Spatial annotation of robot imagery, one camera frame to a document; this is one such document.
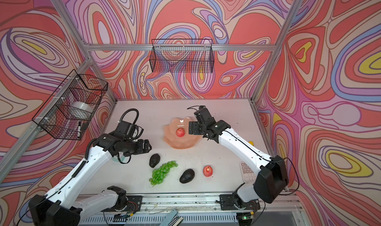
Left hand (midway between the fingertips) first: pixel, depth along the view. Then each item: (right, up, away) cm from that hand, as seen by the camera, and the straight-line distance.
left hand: (147, 148), depth 77 cm
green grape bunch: (+6, -15, +1) cm, 16 cm away
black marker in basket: (-32, +10, -6) cm, 34 cm away
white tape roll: (-31, +22, -4) cm, 38 cm away
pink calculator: (+55, -16, +3) cm, 58 cm away
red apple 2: (+32, -13, +3) cm, 35 cm away
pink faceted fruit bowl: (+13, +4, +20) cm, 24 cm away
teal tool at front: (+13, -30, -10) cm, 34 cm away
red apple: (+16, +6, +19) cm, 25 cm away
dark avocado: (+2, -8, +6) cm, 11 cm away
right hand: (+27, +9, +4) cm, 29 cm away
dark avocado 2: (+21, -15, 0) cm, 26 cm away
